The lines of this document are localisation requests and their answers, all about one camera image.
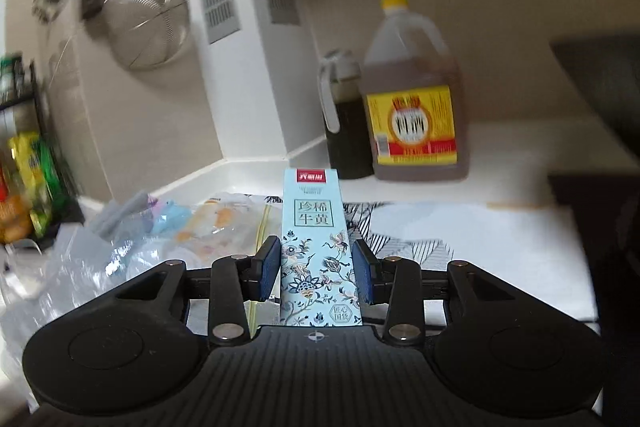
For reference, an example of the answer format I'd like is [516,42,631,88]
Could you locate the steel mesh strainer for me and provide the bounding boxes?
[102,0,191,72]

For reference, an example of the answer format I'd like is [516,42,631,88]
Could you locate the dark sauce bottle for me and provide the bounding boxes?
[317,49,376,180]

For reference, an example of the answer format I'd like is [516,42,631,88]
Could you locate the white leaf print mat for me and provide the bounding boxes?
[345,199,601,323]

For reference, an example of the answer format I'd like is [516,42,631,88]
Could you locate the yellow green snack packets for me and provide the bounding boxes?
[10,132,66,238]

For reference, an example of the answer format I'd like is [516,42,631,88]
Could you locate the black wire rack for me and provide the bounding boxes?
[0,54,86,253]

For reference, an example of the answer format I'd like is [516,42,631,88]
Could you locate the light blue floral box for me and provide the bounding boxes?
[277,167,363,328]

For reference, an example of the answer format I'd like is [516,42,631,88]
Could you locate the white orange wrapper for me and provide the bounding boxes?
[190,202,251,253]

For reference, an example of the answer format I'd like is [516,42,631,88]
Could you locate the amber jug with yellow label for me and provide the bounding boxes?
[362,0,471,182]

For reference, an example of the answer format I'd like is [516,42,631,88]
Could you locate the clear crumpled plastic bag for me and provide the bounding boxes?
[0,192,281,333]

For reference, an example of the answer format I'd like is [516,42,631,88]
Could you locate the row of green-capped jars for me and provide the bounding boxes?
[0,54,26,102]

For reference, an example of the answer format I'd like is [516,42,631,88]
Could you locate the blue crumpled wrapper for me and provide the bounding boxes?
[150,202,191,233]

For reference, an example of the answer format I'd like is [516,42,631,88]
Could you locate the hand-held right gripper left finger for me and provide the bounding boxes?
[114,235,283,348]

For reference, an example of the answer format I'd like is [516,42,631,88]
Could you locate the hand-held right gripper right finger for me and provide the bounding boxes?
[351,239,522,347]

